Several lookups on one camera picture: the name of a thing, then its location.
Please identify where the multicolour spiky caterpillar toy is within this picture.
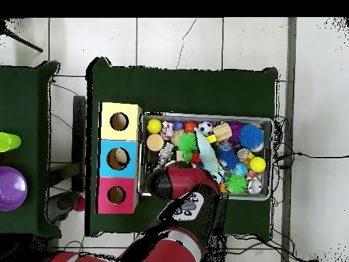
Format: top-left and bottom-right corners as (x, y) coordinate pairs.
(181, 150), (202, 164)

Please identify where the light blue waffle cloth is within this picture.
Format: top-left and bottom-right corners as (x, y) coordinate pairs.
(194, 127), (227, 184)

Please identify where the shallow clear mesh bin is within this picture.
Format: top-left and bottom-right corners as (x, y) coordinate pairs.
(137, 111), (274, 201)

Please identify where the wooden box with three holes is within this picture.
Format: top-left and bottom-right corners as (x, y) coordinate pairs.
(95, 102), (142, 214)

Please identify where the silver toy robot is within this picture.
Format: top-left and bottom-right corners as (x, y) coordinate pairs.
(157, 141), (175, 166)

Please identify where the green spiky ball with eyes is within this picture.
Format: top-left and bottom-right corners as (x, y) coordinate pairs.
(178, 132), (198, 152)

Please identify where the tan round disc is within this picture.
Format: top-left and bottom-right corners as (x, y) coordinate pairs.
(146, 133), (165, 152)

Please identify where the yellow plastic ball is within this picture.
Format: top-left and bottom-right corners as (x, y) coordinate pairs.
(249, 156), (267, 173)
(147, 118), (163, 134)

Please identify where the small soccer ball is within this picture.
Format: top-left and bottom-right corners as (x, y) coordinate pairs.
(197, 120), (214, 136)

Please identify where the striped wooden block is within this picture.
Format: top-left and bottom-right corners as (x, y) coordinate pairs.
(211, 123), (233, 142)

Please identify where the dark green table cloth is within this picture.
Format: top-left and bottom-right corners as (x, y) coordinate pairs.
(0, 60), (63, 237)
(85, 56), (279, 237)

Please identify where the plain green spiky ball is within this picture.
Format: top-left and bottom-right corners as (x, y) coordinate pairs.
(225, 173), (248, 195)

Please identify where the large blue spiky ball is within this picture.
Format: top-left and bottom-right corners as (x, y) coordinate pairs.
(238, 124), (265, 150)

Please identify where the grey box with red button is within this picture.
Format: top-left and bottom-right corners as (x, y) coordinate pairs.
(47, 190), (86, 222)

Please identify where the lime green cup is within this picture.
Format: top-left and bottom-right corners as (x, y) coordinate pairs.
(0, 132), (22, 153)

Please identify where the purple plastic bowl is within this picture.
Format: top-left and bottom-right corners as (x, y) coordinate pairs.
(0, 166), (28, 212)

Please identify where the black rod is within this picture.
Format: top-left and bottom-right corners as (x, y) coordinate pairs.
(0, 27), (44, 53)

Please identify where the black power cable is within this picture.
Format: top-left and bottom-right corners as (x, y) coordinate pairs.
(273, 151), (349, 169)

